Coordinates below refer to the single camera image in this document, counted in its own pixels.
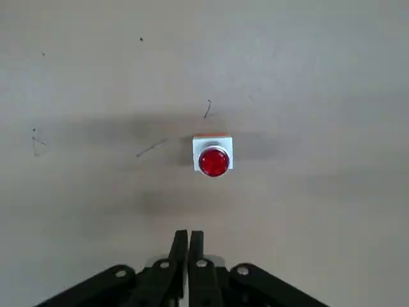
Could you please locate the red push button switch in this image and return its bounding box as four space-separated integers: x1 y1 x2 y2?
192 133 235 178

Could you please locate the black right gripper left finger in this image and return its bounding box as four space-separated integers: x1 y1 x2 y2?
33 230 190 307

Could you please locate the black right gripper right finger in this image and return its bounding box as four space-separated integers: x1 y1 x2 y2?
188 230 332 307

